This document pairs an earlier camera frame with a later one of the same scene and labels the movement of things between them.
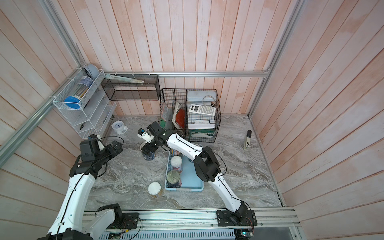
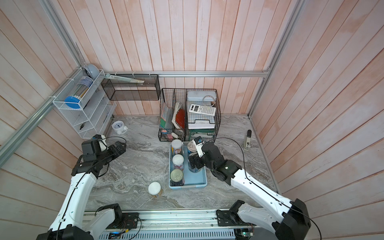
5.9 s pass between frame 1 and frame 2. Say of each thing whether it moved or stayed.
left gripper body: stayed
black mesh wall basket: stayed
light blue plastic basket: moved
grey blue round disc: stayed
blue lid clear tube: stayed
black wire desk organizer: stayed
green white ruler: stayed
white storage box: stayed
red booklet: stayed
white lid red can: moved
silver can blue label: moved
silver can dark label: moved
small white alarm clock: stayed
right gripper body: moved
